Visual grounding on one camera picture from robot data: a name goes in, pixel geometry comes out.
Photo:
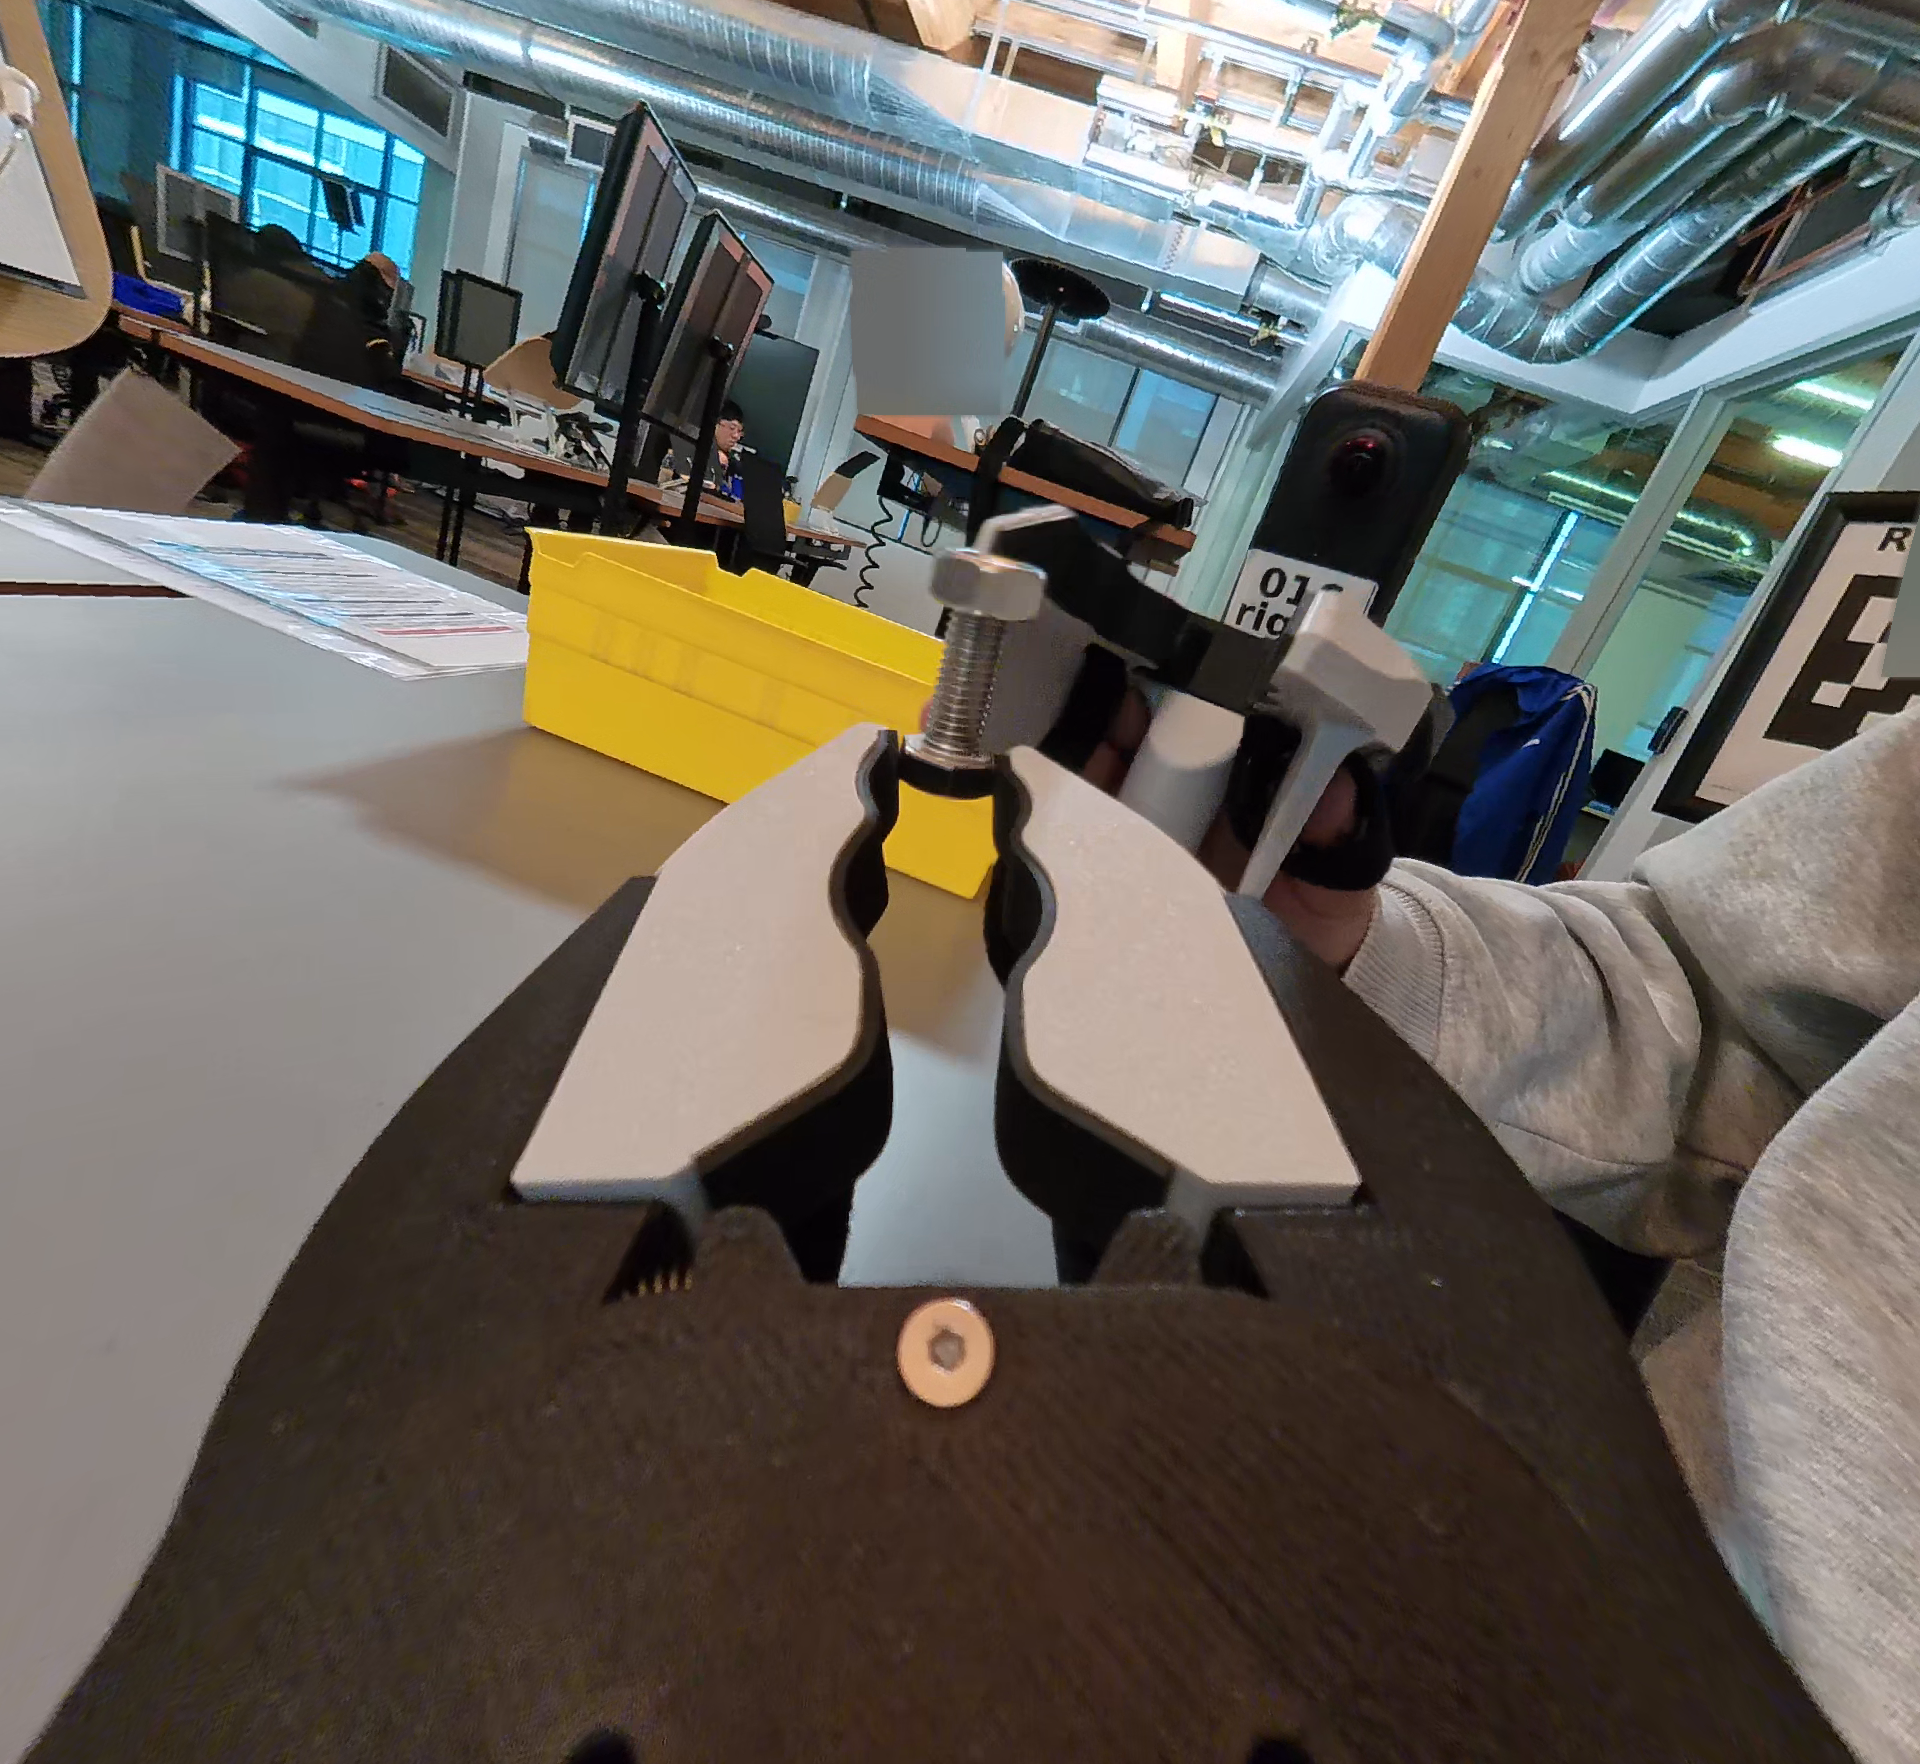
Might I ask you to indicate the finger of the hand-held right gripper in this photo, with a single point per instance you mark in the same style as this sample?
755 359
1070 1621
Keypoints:
1035 654
1358 669

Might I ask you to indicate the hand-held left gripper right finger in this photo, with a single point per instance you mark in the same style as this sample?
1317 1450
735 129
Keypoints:
1170 997

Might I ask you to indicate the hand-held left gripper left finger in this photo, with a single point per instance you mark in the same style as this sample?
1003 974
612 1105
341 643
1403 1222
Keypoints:
721 983

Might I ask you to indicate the steel hex bolt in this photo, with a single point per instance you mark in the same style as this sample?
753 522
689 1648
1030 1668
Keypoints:
961 691

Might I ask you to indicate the yellow plastic bin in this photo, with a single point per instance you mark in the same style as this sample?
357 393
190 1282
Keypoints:
704 684

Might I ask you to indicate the person's right forearm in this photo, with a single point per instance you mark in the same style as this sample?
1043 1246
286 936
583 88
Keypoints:
1619 997

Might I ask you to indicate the person's left forearm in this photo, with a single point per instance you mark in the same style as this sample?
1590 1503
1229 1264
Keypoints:
1815 1419

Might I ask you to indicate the black-legged standing desk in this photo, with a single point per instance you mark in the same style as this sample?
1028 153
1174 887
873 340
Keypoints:
929 444

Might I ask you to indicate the grey desk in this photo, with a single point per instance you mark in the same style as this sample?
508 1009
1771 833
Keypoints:
300 969

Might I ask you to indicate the long wood-edged office desk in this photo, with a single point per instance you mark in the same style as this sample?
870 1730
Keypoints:
328 408

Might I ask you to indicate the person's right hand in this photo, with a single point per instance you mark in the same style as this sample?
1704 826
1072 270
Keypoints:
1327 917

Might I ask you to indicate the blue jacket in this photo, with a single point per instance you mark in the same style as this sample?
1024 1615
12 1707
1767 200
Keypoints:
1528 758

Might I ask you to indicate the black bag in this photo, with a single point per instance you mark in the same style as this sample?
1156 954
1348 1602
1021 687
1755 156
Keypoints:
1095 466

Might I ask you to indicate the black office chair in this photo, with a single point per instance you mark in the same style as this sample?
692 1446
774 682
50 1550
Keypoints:
768 505

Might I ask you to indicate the black round floor lamp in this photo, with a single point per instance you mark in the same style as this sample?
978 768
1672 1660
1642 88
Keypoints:
1056 291

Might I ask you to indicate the black flat monitor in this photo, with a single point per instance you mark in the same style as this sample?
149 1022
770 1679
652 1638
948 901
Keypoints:
781 384

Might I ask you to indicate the black-and-white marker poster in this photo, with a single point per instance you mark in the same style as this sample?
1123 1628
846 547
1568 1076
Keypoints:
1815 669

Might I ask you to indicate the dark computer monitor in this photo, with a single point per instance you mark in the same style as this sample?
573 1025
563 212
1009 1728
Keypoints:
712 324
624 248

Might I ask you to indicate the laminated paper sheet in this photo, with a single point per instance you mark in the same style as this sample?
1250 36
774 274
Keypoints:
300 587

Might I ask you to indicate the small black monitor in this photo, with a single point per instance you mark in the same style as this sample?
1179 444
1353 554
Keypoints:
477 317

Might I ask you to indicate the grey cardboard panel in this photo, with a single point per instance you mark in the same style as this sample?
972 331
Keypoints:
136 444

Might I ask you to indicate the printed instruction sheet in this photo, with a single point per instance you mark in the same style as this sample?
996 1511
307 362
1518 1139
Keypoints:
30 218

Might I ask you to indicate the silver ventilation duct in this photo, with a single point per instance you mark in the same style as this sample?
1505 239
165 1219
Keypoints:
675 39
1681 68

